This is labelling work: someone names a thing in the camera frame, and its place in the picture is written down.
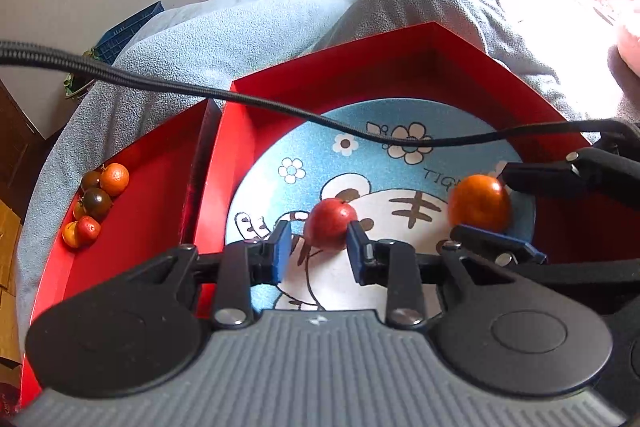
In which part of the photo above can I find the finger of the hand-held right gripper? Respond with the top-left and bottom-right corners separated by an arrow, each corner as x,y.
501,146 -> 640,204
449,223 -> 640,305

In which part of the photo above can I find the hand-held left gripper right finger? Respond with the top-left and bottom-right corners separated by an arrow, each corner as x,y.
347,221 -> 531,329

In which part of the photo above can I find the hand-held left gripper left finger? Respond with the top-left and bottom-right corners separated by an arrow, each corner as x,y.
125,221 -> 292,329

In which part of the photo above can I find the smooth orange tomato with stem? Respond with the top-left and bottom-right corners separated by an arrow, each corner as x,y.
447,174 -> 512,232

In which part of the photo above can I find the red cherry tomato with stem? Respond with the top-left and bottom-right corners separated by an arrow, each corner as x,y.
303,199 -> 359,253

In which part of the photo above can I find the blue tiger print plate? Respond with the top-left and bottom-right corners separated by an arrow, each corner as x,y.
225,98 -> 539,314

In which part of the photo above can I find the shallow red box lid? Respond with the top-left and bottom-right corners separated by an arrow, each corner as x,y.
19,99 -> 224,408

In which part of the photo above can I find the deep red box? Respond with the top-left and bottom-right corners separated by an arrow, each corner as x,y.
192,21 -> 601,321

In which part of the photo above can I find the rough-skinned tangerine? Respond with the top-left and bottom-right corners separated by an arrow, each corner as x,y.
99,162 -> 131,198

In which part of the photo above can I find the pink pillow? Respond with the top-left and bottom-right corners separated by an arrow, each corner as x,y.
606,0 -> 640,76

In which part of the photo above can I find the light blue blanket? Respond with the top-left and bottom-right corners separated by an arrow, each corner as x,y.
17,0 -> 628,348

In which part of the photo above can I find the white basket with plants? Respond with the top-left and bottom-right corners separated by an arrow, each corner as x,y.
62,49 -> 99,100

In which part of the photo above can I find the blue plastic crate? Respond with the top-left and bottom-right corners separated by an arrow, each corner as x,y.
92,0 -> 166,64

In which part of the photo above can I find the dark brown wooden door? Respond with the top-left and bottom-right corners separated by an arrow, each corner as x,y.
0,79 -> 52,220

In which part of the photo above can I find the black braided cable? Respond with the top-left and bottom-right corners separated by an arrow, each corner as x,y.
0,39 -> 632,148

